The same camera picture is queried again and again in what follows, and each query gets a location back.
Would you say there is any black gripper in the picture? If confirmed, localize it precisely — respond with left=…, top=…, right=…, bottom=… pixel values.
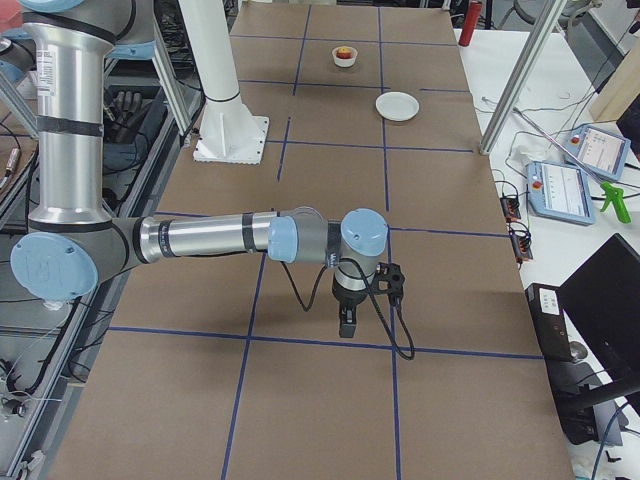
left=332, top=285, right=368, bottom=338

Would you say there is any red yellow apple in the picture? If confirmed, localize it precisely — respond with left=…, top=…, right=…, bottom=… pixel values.
left=335, top=47, right=352, bottom=59

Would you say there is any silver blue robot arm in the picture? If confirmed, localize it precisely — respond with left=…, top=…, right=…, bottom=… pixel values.
left=10, top=1, right=388, bottom=338

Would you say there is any white plate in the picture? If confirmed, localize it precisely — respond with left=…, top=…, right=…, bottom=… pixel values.
left=375, top=91, right=420, bottom=122

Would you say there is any white bowl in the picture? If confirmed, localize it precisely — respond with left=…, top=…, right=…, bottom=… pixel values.
left=332, top=46, right=358, bottom=68

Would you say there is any orange black adapter lower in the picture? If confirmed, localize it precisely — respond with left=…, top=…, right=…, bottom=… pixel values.
left=509, top=230, right=533, bottom=264

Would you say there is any orange black adapter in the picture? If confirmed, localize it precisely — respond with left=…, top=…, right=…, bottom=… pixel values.
left=509, top=230, right=533, bottom=264
left=500, top=196, right=521, bottom=223

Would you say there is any orange black adapter upper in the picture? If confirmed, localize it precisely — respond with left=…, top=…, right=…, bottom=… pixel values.
left=500, top=196, right=521, bottom=223

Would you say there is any white crumpled tissue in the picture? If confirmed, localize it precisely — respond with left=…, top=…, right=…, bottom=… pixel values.
left=514, top=145, right=547, bottom=166

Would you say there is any blue teach pendant near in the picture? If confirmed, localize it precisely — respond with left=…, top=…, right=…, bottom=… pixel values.
left=526, top=161, right=595, bottom=225

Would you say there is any blue teach pendant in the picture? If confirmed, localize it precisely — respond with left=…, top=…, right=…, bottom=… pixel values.
left=566, top=124, right=631, bottom=181
left=526, top=161, right=595, bottom=225

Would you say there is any black monitor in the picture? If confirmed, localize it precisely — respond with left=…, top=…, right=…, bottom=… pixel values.
left=559, top=233, right=640, bottom=380

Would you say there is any blue teach pendant far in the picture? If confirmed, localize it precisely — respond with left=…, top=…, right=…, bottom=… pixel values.
left=566, top=124, right=631, bottom=181

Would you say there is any red cylinder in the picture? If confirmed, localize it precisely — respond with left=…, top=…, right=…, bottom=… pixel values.
left=458, top=1, right=483, bottom=47

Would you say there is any black camera cable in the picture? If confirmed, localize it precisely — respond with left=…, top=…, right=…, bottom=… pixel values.
left=280, top=252, right=416, bottom=361

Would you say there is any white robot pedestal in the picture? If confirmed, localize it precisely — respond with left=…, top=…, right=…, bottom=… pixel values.
left=179, top=0, right=269, bottom=165

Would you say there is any green handled reacher grabber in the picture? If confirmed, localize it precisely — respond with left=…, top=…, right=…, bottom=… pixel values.
left=512, top=107, right=631, bottom=224

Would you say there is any aluminium frame post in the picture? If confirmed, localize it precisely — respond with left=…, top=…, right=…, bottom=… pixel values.
left=479, top=0, right=566, bottom=155

